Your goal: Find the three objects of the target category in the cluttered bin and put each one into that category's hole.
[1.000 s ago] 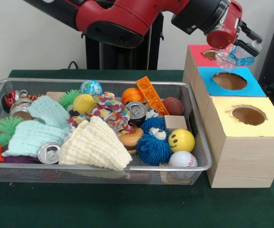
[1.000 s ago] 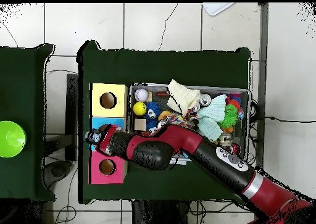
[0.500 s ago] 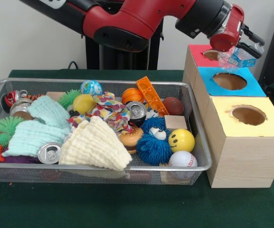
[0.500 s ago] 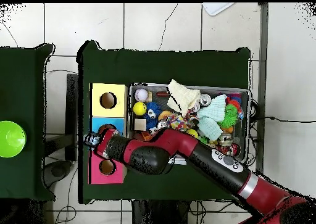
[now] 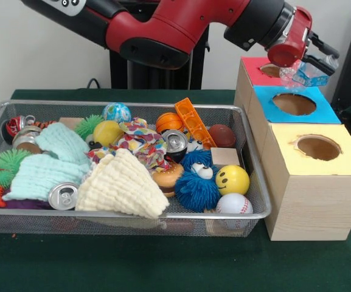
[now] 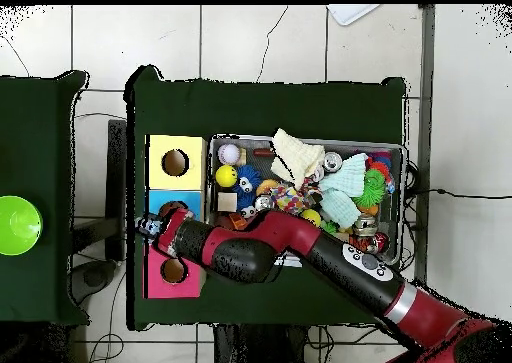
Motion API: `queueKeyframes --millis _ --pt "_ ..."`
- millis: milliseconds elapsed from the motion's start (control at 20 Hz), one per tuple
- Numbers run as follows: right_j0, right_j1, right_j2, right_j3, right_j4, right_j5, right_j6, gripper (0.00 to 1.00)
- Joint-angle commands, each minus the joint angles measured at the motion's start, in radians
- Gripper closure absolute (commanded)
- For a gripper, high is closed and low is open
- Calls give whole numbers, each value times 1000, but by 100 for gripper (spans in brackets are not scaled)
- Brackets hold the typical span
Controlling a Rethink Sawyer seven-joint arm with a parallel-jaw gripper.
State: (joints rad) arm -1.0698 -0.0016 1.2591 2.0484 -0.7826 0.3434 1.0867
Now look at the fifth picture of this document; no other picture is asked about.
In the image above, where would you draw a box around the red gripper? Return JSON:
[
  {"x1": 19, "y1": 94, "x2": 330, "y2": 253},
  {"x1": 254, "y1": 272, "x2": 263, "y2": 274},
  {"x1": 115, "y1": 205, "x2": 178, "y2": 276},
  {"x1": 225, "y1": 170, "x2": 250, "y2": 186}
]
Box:
[{"x1": 268, "y1": 5, "x2": 341, "y2": 77}]

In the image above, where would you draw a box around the crushed clear plastic bottle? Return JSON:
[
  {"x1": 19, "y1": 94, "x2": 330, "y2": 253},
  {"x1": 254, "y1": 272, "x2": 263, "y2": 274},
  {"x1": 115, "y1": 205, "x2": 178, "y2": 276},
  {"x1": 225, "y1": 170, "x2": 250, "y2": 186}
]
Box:
[{"x1": 278, "y1": 59, "x2": 339, "y2": 89}]

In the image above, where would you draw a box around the cream knitted cloth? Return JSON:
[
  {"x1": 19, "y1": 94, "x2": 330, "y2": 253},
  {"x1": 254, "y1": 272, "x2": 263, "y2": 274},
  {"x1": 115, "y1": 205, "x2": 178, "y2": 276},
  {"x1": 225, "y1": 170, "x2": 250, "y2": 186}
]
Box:
[{"x1": 74, "y1": 148, "x2": 170, "y2": 220}]

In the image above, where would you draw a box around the wooden box with three holes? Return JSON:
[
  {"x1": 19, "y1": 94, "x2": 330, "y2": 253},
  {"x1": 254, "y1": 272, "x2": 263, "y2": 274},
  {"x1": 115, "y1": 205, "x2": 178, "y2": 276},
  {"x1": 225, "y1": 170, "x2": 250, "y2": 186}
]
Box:
[{"x1": 233, "y1": 56, "x2": 351, "y2": 242}]

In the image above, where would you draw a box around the shallow clear mesh bin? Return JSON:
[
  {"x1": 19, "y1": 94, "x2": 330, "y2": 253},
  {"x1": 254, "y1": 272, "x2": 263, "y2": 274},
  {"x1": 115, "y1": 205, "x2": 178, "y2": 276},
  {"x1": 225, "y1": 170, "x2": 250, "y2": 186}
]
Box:
[{"x1": 0, "y1": 99, "x2": 272, "y2": 237}]

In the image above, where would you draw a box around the brown toy football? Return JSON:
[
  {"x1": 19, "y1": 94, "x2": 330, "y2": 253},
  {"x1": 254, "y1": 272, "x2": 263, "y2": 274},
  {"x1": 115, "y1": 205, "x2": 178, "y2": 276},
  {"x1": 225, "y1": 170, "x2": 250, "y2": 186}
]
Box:
[{"x1": 207, "y1": 124, "x2": 237, "y2": 149}]

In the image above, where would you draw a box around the pale wooden block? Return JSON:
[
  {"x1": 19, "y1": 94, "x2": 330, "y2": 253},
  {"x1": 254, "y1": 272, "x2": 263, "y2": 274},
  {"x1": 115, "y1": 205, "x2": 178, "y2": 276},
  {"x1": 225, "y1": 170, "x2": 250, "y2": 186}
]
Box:
[{"x1": 210, "y1": 147, "x2": 240, "y2": 167}]

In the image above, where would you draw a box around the orange plastic ladder toy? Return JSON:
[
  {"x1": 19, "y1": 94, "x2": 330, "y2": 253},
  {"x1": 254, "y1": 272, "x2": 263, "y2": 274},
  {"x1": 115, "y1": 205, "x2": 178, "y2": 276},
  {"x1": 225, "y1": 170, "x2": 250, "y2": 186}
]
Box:
[{"x1": 175, "y1": 97, "x2": 217, "y2": 150}]

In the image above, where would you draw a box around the yellow smiley ball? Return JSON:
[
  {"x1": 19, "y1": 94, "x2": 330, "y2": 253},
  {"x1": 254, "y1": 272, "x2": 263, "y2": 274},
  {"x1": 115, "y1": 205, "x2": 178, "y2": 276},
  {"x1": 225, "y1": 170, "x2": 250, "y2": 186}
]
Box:
[{"x1": 215, "y1": 165, "x2": 251, "y2": 196}]

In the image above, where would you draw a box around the white baseball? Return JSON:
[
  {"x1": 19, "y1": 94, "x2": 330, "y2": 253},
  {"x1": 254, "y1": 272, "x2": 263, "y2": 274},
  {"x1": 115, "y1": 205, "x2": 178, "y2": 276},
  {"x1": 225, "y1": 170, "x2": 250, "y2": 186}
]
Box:
[{"x1": 215, "y1": 193, "x2": 254, "y2": 214}]

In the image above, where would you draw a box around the blue spiky toy with eyes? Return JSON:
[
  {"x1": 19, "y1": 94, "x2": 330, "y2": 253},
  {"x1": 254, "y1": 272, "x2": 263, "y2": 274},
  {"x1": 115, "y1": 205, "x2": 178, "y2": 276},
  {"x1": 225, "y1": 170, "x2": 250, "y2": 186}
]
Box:
[{"x1": 174, "y1": 162, "x2": 221, "y2": 213}]

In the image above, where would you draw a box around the plain yellow ball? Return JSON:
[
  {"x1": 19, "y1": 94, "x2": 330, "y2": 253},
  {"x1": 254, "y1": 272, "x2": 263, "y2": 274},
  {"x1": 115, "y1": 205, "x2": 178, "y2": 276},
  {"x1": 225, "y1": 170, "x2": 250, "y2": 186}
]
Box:
[{"x1": 92, "y1": 120, "x2": 125, "y2": 147}]

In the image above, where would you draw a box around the mint green knitted cloth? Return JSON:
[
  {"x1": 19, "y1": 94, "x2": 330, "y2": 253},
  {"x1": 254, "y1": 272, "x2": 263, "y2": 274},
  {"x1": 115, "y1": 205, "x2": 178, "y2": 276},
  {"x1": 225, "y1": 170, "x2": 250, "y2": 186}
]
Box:
[
  {"x1": 1, "y1": 153, "x2": 91, "y2": 201},
  {"x1": 35, "y1": 122, "x2": 91, "y2": 165}
]

